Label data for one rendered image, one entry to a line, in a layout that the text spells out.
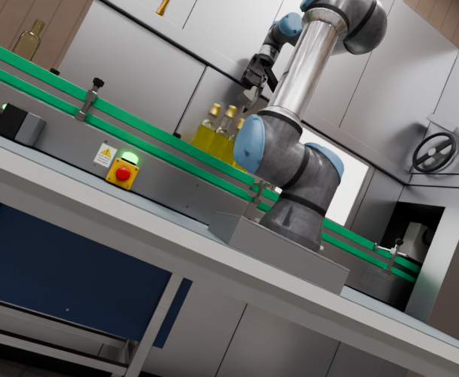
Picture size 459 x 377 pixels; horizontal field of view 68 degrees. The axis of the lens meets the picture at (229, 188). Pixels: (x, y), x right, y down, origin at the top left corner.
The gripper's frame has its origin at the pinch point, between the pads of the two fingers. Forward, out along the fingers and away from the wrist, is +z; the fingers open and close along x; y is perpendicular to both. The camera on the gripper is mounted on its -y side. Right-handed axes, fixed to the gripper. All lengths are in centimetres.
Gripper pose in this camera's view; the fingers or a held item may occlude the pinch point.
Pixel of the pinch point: (248, 109)
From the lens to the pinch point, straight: 133.0
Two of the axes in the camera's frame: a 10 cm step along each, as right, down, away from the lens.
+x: 2.9, 0.4, -9.6
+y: -8.6, -4.2, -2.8
